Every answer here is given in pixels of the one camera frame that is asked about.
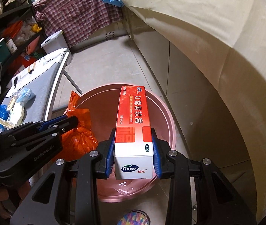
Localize white paper bag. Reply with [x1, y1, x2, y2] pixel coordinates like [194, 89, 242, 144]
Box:
[0, 102, 25, 129]

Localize orange plastic bag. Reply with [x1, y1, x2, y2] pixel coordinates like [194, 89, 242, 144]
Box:
[52, 91, 98, 161]

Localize blue plastic bag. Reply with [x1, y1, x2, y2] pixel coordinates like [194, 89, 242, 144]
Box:
[0, 104, 9, 132]

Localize blue face mask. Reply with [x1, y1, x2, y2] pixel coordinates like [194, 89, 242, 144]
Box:
[16, 88, 35, 104]

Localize red white medicine box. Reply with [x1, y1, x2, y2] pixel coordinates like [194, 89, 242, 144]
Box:
[114, 85, 153, 180]

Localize white small trash can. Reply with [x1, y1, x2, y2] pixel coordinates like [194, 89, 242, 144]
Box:
[41, 30, 70, 54]

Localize person left hand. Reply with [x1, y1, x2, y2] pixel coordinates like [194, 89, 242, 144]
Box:
[0, 180, 31, 219]

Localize pink plastic bin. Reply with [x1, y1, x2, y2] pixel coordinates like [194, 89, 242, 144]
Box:
[69, 83, 176, 203]

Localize white printed table cover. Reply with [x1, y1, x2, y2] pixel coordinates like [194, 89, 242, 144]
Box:
[10, 48, 70, 92]

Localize yellow toy figure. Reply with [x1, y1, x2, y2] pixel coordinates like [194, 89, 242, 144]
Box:
[31, 23, 42, 33]

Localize black storage shelf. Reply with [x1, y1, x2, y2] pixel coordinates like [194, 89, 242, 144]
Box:
[0, 0, 46, 90]

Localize red plaid shirt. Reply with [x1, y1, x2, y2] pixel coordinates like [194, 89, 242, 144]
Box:
[34, 0, 123, 47]

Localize cream cloth cover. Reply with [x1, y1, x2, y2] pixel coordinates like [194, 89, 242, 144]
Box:
[120, 0, 266, 223]

